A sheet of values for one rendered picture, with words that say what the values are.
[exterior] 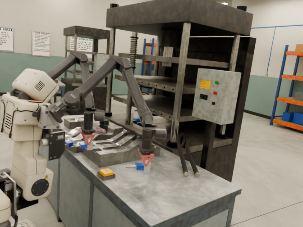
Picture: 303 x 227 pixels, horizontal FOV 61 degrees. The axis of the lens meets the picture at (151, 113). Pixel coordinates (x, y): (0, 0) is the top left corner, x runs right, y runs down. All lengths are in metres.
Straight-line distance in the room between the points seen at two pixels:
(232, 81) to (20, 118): 1.43
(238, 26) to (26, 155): 1.98
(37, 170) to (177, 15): 1.48
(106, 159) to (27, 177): 0.46
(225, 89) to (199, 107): 0.28
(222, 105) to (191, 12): 0.73
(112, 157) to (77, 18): 7.65
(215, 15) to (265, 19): 7.11
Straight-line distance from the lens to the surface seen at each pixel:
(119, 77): 2.97
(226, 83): 1.96
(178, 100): 2.12
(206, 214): 1.54
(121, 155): 1.75
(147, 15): 2.46
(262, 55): 9.17
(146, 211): 1.30
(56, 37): 8.90
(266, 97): 8.94
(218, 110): 2.01
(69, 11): 9.05
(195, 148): 2.36
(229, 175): 2.97
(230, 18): 2.44
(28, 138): 1.56
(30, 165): 1.58
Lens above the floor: 1.51
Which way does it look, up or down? 12 degrees down
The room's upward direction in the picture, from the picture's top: 6 degrees clockwise
